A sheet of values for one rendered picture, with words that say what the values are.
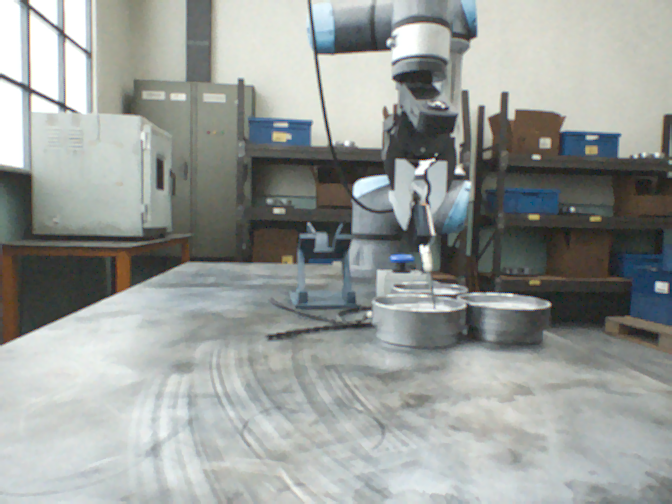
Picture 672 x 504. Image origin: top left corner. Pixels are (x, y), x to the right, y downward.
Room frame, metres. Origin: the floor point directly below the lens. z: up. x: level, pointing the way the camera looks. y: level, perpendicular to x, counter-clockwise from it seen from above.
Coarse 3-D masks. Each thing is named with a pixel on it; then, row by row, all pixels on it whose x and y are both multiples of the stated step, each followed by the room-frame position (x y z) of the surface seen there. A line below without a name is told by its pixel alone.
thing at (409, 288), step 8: (392, 288) 0.66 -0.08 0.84; (400, 288) 0.71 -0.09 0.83; (408, 288) 0.72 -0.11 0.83; (416, 288) 0.72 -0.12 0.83; (424, 288) 0.72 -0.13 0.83; (440, 288) 0.72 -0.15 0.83; (448, 288) 0.71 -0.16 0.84; (456, 288) 0.70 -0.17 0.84; (464, 288) 0.68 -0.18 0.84; (440, 296) 0.62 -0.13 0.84; (448, 296) 0.63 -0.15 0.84; (456, 296) 0.63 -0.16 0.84
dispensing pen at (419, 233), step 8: (416, 192) 0.67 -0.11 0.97; (416, 200) 0.66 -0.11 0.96; (416, 208) 0.63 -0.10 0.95; (424, 208) 0.63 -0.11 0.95; (416, 216) 0.62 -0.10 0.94; (424, 216) 0.63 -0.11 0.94; (416, 224) 0.62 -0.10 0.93; (424, 224) 0.62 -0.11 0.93; (408, 232) 0.65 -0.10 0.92; (416, 232) 0.62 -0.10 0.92; (424, 232) 0.61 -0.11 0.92; (408, 240) 0.65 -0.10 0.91; (416, 240) 0.62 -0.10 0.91; (424, 240) 0.62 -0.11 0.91; (416, 248) 0.64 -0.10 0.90; (424, 248) 0.62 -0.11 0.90; (424, 256) 0.61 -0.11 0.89; (424, 264) 0.61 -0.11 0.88; (432, 288) 0.59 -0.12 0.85; (432, 296) 0.59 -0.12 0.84
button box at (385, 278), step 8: (384, 272) 0.81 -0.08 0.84; (392, 272) 0.82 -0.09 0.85; (400, 272) 0.81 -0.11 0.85; (408, 272) 0.81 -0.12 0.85; (416, 272) 0.82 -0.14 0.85; (384, 280) 0.78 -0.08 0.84; (392, 280) 0.78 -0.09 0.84; (400, 280) 0.79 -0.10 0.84; (408, 280) 0.79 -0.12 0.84; (416, 280) 0.79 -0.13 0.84; (424, 280) 0.79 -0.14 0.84; (384, 288) 0.78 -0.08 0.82
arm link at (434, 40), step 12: (420, 24) 0.63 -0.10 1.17; (432, 24) 0.63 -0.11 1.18; (396, 36) 0.65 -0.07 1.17; (408, 36) 0.63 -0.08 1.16; (420, 36) 0.63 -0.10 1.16; (432, 36) 0.63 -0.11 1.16; (444, 36) 0.64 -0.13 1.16; (396, 48) 0.65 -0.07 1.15; (408, 48) 0.63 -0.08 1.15; (420, 48) 0.63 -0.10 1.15; (432, 48) 0.63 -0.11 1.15; (444, 48) 0.64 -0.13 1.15; (396, 60) 0.65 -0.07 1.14; (408, 60) 0.64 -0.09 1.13; (432, 60) 0.64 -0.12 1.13; (444, 60) 0.64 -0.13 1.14
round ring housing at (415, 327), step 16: (384, 304) 0.59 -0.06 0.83; (400, 304) 0.60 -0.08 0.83; (416, 304) 0.60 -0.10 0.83; (432, 304) 0.60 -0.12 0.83; (448, 304) 0.58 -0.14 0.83; (464, 304) 0.54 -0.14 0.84; (384, 320) 0.52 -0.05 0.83; (400, 320) 0.51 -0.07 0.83; (416, 320) 0.50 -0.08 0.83; (432, 320) 0.50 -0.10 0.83; (448, 320) 0.51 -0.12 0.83; (464, 320) 0.53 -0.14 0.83; (384, 336) 0.53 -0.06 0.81; (400, 336) 0.51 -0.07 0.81; (416, 336) 0.51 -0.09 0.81; (432, 336) 0.51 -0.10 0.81; (448, 336) 0.52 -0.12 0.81
